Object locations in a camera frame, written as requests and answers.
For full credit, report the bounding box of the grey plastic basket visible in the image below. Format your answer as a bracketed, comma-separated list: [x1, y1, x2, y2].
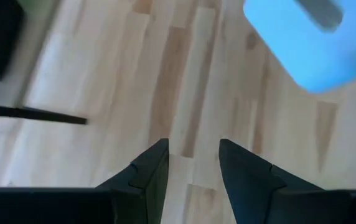
[242, 0, 356, 95]

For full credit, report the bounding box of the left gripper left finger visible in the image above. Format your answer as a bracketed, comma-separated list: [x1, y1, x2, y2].
[95, 138, 170, 224]

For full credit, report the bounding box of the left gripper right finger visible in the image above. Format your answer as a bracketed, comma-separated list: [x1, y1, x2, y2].
[218, 138, 325, 224]

